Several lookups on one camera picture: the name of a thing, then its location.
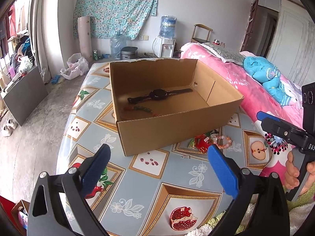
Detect pink orange bead bracelet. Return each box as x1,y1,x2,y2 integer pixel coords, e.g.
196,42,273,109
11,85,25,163
210,134,233,150

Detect purple kids smartwatch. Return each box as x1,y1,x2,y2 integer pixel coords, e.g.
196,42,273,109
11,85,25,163
127,88,193,104

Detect right hand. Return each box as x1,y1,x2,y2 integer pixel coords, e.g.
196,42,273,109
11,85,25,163
284,151,315,195

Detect pink floral bed blanket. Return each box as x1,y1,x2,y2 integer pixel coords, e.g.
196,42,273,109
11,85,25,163
180,41,315,185

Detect blue stuffed toy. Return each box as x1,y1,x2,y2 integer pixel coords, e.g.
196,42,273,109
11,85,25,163
243,56,293,107

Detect fruit print tablecloth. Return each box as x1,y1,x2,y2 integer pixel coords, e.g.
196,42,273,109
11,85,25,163
57,63,271,235

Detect silver sequin pillow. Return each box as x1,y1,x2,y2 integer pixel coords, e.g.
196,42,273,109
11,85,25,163
201,43,245,67

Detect brown paper bag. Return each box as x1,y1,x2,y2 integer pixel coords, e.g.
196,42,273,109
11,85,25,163
11,200,30,235

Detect white shoes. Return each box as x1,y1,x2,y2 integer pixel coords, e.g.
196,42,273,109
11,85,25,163
1,118,18,137

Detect wooden chair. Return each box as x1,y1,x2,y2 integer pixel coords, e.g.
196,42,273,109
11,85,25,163
191,23,213,43

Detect brown cardboard box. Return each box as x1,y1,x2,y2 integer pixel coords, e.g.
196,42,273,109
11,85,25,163
109,59,244,156

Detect grey cabinet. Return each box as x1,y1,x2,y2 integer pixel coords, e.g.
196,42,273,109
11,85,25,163
1,66,48,126

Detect white plastic bag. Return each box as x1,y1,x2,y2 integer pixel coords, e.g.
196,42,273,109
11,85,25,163
60,53,89,80

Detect white water dispenser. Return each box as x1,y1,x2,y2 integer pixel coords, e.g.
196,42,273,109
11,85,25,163
152,36,176,58

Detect blue water bottle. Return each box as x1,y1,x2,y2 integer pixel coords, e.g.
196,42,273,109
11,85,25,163
159,15,177,39

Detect grey rice cooker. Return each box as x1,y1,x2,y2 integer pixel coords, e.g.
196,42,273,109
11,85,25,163
120,46,138,60

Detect empty clear water jug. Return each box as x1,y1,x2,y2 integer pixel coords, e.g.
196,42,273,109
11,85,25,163
110,30,127,60

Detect pink rolled mat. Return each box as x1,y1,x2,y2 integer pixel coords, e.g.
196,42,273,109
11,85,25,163
77,16,93,62

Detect floral teal wall cloth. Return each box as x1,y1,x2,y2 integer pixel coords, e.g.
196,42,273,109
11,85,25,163
73,0,158,40

